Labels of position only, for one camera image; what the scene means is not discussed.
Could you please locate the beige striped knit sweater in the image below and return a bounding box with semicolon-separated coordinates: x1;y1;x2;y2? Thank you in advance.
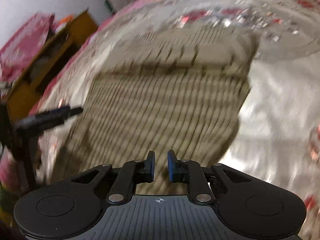
52;27;260;194

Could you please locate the wooden side cabinet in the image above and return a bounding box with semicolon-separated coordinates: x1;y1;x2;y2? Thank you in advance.
4;10;98;121

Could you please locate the pink floral cloth on cabinet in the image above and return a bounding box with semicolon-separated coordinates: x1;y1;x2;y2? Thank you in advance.
1;12;55;82

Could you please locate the green bottle by wall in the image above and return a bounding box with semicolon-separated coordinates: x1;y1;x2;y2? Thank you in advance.
105;0;116;15

